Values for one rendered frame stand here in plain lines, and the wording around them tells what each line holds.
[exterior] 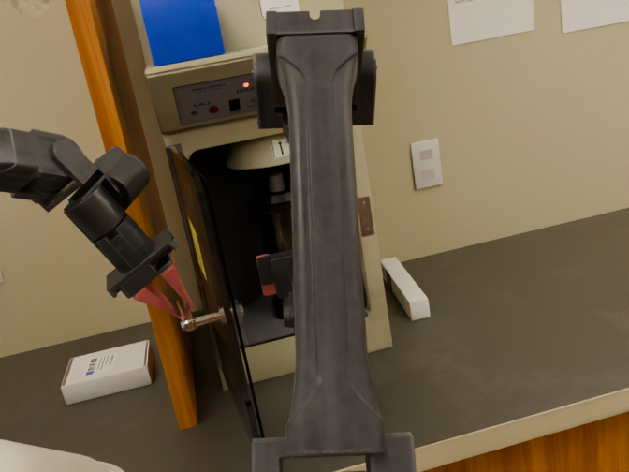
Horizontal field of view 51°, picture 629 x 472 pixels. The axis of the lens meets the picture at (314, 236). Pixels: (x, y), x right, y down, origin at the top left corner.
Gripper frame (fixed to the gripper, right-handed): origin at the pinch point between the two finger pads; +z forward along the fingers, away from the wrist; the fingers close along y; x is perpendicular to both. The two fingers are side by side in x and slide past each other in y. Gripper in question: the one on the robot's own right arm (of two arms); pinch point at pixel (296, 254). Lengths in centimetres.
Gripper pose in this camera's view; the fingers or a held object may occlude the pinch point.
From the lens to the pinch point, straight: 112.4
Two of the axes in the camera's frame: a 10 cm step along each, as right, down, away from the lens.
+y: -9.7, 2.1, -1.5
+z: -2.1, -2.9, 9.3
